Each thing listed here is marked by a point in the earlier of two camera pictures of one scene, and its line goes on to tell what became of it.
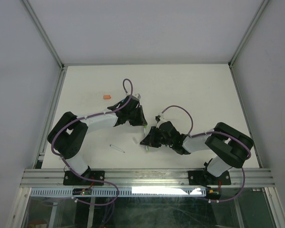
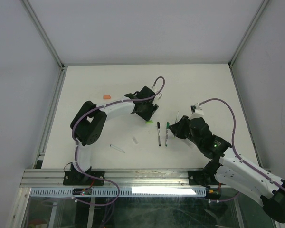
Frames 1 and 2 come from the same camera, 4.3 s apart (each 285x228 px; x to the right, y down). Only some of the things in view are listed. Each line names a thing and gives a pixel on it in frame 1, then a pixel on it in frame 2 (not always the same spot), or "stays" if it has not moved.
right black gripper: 149,139 -> 177,128
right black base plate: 200,177 stays
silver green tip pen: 147,147 -> 176,120
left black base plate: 71,178 stays
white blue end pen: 110,145 stays
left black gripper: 141,121 -> 153,109
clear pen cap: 135,140 stays
